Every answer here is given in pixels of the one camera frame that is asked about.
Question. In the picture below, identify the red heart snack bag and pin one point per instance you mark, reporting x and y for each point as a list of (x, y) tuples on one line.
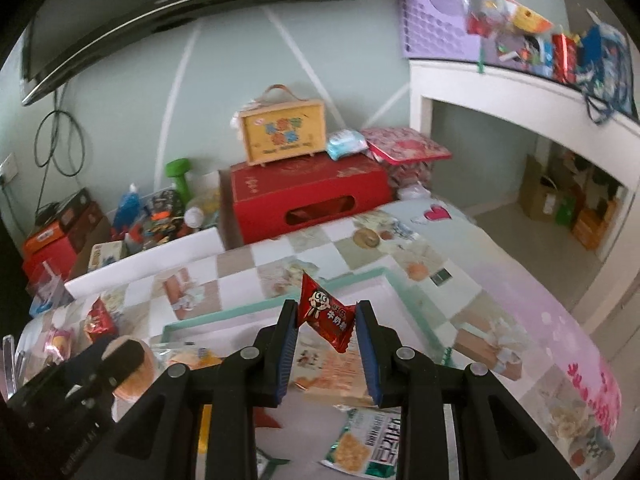
[(99, 322)]

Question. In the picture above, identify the green cake packet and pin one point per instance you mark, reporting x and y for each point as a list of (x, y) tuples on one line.
[(267, 465)]

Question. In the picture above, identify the white shelf desk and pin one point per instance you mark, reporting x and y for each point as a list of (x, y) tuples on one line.
[(553, 111)]

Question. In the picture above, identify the white chinese pastry packet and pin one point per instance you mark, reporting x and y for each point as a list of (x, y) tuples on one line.
[(192, 356)]

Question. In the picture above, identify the white foam board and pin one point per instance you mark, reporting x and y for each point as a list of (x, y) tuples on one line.
[(176, 253)]

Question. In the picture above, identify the pink snack packet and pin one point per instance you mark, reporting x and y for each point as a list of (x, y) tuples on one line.
[(58, 345)]

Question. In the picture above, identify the orange flat box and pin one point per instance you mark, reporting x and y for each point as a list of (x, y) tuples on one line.
[(65, 216)]

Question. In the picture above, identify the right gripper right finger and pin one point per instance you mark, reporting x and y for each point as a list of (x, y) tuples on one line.
[(495, 438)]

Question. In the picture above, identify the blue wet wipes pack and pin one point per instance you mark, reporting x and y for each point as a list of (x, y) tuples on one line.
[(344, 143)]

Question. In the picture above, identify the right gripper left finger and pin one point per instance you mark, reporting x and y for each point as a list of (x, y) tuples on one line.
[(158, 437)]

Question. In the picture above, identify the yellow jelly pudding cup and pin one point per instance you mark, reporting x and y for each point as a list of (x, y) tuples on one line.
[(141, 378)]

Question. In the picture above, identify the beige barcode bread pack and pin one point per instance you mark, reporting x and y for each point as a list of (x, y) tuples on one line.
[(328, 376)]

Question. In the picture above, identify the large red gift box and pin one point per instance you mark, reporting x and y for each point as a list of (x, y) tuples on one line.
[(293, 194)]

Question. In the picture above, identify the yellow wooden handle box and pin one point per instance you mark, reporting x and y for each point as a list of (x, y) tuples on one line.
[(279, 125)]

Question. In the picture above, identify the pink floral pouch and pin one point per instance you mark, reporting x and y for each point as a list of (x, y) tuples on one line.
[(406, 155)]

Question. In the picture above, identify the purple perforated file holder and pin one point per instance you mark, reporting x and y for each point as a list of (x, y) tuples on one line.
[(436, 30)]

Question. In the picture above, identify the red box stack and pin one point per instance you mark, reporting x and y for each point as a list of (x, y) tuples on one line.
[(64, 253)]

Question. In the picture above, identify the yellow snack bag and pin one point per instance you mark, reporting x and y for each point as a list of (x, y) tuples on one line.
[(203, 435)]

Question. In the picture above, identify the clear plastic box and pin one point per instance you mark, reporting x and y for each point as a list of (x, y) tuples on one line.
[(47, 288)]

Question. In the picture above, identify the small red candy packet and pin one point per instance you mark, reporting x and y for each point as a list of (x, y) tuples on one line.
[(332, 320)]

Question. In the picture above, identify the toy clutter pile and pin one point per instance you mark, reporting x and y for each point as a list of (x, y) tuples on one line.
[(161, 220)]

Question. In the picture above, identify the blue water bottle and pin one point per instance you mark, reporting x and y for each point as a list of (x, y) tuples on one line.
[(127, 211)]

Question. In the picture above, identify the green white cracker bag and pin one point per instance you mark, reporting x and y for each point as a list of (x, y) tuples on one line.
[(368, 444)]

